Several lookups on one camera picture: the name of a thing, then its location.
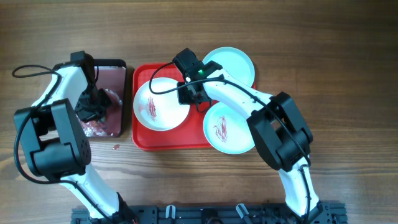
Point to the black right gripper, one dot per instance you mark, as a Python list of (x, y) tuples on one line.
[(184, 99)]

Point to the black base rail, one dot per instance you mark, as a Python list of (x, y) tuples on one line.
[(324, 212)]

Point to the black water tray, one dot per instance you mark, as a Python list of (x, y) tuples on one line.
[(112, 79)]

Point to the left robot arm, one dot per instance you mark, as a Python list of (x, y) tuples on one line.
[(51, 146)]

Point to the light blue plate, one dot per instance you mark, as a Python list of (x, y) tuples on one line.
[(235, 62), (226, 130)]

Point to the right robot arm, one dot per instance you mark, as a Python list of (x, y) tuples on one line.
[(280, 134)]

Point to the white plate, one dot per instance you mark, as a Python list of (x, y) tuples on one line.
[(158, 112)]

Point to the red serving tray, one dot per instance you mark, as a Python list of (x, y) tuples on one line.
[(189, 134)]

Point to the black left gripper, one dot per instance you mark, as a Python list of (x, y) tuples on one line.
[(107, 101)]

